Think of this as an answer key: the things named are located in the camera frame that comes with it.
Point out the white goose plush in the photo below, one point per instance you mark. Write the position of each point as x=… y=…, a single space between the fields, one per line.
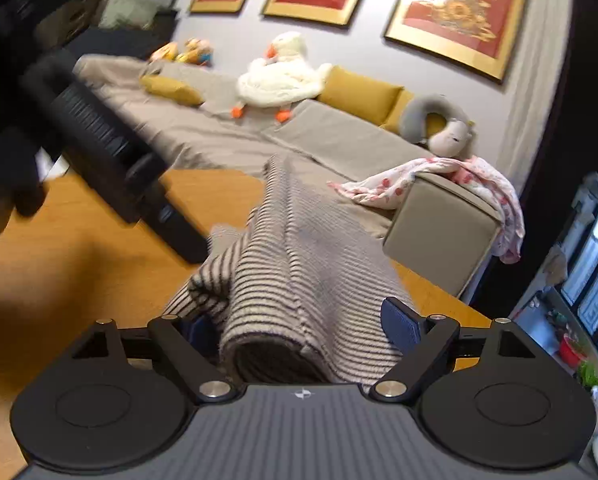
x=279 y=77

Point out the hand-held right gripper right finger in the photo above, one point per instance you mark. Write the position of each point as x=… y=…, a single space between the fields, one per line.
x=401 y=325

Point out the window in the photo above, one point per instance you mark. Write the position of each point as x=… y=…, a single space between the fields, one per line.
x=596 y=285

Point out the large red framed picture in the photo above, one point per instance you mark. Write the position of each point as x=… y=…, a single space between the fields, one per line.
x=459 y=15

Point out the green potted plant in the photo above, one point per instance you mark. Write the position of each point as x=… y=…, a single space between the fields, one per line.
x=590 y=375

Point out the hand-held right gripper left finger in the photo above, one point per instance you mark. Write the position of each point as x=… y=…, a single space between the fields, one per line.
x=176 y=342

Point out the large yellow cushion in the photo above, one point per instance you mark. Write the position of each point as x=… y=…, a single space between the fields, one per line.
x=359 y=95

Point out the beige covered sofa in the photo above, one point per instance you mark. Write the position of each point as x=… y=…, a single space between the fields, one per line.
x=219 y=130

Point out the person's left hand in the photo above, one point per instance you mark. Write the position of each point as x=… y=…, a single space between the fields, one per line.
x=6 y=175

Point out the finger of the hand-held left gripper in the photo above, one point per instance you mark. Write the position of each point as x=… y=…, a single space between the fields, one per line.
x=176 y=230

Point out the glass fish tank with stand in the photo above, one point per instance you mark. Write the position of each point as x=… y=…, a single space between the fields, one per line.
x=129 y=40

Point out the striped knit sweater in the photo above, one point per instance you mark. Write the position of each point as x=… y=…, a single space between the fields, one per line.
x=304 y=260

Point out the red basin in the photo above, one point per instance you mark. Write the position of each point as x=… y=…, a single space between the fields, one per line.
x=571 y=352

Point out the light curtain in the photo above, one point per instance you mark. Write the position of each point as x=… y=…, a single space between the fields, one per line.
x=534 y=85

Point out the grey bear neck pillow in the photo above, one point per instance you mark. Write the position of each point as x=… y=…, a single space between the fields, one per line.
x=451 y=137

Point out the pink floral blanket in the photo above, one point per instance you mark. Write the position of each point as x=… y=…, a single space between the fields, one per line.
x=379 y=185

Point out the small yellow pillow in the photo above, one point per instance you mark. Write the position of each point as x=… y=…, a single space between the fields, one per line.
x=171 y=90

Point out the colourful doll plush toy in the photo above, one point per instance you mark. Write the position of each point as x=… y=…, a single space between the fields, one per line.
x=196 y=51

